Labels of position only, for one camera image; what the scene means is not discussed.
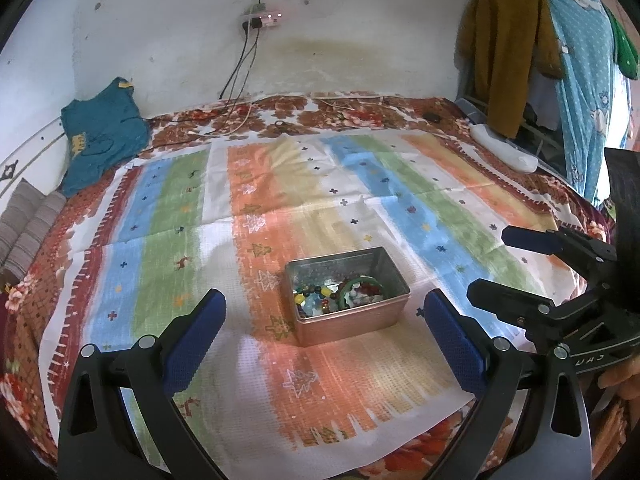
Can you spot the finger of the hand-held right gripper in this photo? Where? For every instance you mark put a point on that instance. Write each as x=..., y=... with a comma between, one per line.
x=505, y=302
x=540, y=242

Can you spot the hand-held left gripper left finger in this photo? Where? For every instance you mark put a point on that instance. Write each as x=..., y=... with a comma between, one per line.
x=195, y=340

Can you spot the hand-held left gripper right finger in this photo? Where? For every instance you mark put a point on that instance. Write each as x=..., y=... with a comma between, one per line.
x=452, y=340

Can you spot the silver metal tin box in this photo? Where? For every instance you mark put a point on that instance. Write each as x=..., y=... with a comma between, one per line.
x=350, y=325

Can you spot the green jade bangle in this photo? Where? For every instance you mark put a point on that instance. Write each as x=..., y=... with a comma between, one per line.
x=341, y=296

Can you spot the person's right hand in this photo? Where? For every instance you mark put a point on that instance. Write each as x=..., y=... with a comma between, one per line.
x=622, y=374

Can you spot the white plastic object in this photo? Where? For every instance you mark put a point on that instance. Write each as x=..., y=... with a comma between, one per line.
x=500, y=147

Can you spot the blue dotted cloth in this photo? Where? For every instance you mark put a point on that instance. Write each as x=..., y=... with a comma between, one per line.
x=585, y=85

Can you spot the striped pastel cloth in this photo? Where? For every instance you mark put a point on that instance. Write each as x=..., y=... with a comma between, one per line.
x=250, y=185

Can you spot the small black object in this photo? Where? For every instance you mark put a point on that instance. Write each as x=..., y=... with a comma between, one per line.
x=432, y=117

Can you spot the grey striped pillow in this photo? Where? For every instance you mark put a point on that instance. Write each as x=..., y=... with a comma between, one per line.
x=30, y=225

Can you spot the mustard sweater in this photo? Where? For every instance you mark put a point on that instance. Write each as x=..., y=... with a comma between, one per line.
x=505, y=35

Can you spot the green cloth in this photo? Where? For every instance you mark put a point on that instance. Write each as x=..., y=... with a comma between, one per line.
x=625, y=45

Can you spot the teal shirt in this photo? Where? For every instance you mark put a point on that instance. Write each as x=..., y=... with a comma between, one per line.
x=100, y=135

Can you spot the bunch of keys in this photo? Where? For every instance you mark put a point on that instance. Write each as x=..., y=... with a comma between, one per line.
x=282, y=126

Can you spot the white power strip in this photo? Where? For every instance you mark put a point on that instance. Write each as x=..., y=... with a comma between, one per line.
x=262, y=20

